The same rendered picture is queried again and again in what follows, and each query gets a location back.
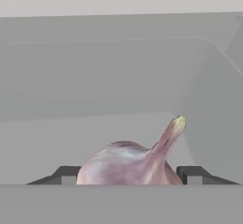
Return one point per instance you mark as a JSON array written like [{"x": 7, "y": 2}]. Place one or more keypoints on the pink garlic bulb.
[{"x": 126, "y": 166}]

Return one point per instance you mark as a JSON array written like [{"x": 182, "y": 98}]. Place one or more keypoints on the grey fridge drawer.
[{"x": 95, "y": 76}]

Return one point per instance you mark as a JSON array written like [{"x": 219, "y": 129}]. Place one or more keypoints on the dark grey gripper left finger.
[{"x": 65, "y": 172}]

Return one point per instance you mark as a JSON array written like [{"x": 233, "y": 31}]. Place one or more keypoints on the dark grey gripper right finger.
[{"x": 196, "y": 172}]

